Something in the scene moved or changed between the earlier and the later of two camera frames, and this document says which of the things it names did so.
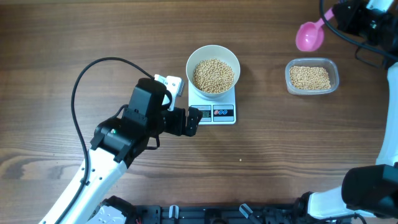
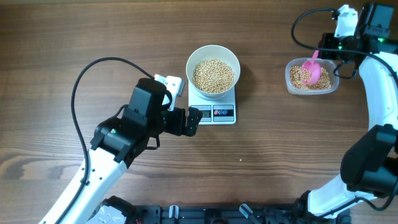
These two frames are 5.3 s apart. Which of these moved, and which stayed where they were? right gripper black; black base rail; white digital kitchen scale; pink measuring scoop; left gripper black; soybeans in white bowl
Moved: pink measuring scoop; right gripper black
Stayed: left gripper black; white digital kitchen scale; soybeans in white bowl; black base rail
